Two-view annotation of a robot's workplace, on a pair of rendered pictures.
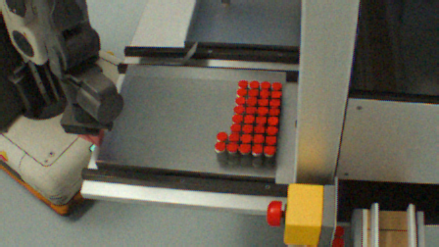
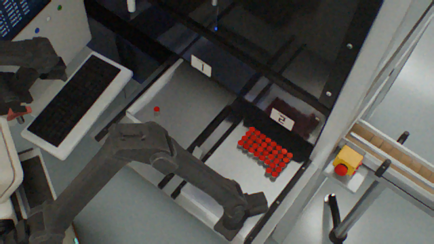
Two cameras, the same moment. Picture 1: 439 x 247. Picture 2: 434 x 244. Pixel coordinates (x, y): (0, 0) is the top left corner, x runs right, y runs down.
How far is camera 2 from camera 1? 126 cm
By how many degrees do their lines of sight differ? 40
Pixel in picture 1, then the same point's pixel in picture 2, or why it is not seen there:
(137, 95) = (201, 197)
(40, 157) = not seen: outside the picture
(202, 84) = (215, 162)
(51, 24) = (236, 196)
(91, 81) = (255, 200)
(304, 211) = (354, 158)
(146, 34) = (150, 169)
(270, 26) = (194, 105)
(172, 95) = not seen: hidden behind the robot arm
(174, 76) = not seen: hidden behind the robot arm
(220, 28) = (177, 129)
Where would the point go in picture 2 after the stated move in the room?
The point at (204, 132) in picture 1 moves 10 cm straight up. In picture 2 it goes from (249, 178) to (253, 165)
